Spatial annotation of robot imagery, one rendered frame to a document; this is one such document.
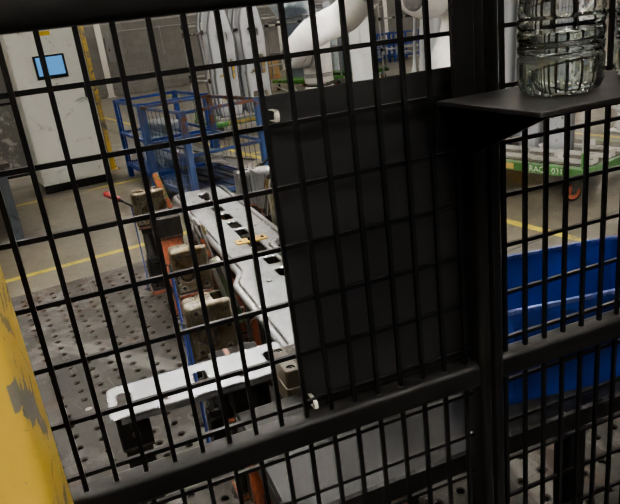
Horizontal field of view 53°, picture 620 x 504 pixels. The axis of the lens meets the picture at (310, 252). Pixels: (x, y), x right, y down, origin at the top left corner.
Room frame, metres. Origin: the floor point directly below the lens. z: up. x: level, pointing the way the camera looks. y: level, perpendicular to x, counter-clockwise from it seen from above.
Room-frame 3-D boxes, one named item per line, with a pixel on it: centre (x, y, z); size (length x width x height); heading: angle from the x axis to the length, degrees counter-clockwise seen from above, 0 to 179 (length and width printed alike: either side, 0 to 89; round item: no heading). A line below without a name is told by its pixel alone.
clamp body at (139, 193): (2.04, 0.51, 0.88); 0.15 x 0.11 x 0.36; 109
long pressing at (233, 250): (1.57, 0.16, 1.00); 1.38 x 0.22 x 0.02; 19
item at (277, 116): (0.55, -0.09, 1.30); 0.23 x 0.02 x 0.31; 109
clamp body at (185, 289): (1.44, 0.29, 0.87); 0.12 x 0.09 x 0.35; 109
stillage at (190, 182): (6.23, 0.92, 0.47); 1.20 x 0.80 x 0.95; 30
